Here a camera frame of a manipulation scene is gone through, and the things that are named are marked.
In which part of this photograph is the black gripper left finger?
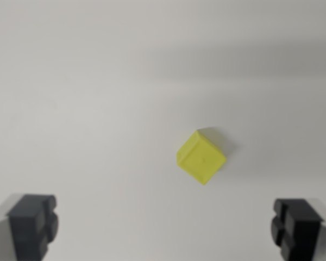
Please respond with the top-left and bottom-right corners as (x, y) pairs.
(0, 193), (59, 261)

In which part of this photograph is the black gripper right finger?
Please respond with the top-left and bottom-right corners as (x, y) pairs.
(270, 198), (326, 261)

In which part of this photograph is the yellow cube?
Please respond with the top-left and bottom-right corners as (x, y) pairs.
(175, 127), (227, 187)

